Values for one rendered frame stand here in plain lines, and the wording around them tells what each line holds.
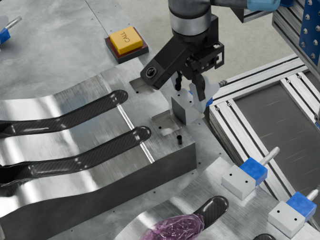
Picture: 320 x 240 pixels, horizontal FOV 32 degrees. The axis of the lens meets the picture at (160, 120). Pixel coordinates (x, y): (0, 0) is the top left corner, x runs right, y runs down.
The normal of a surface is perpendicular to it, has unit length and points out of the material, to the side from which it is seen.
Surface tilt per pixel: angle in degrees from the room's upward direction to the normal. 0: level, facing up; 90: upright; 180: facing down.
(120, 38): 0
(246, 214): 0
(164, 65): 30
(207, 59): 90
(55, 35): 0
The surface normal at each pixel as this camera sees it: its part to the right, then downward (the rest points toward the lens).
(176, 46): -0.51, -0.31
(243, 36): -0.09, -0.62
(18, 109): 0.34, -0.73
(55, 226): 0.44, 0.68
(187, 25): -0.18, 0.78
